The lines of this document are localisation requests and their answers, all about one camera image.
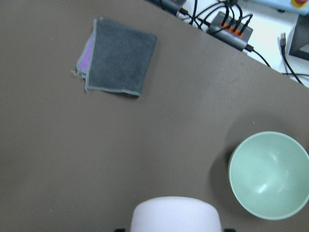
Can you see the grey folded cloth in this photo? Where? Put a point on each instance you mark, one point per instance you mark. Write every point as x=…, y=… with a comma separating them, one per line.
x=115, y=58

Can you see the black monitor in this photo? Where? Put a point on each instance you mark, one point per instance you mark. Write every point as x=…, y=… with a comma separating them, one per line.
x=300, y=42

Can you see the mint green bowl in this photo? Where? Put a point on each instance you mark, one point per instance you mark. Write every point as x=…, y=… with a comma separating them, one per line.
x=269, y=175

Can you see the grey usb hub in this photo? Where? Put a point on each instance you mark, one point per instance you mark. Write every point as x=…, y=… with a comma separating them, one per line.
x=223, y=28

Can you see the blue teach pendant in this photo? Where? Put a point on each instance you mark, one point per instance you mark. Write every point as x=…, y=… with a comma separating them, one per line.
x=300, y=7

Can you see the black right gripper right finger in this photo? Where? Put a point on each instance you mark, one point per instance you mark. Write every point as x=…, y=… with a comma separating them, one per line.
x=229, y=230

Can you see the pink plastic cup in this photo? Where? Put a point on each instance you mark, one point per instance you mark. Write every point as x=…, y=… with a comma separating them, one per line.
x=175, y=214

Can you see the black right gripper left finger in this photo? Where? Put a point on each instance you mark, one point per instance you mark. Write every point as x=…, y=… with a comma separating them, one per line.
x=120, y=230

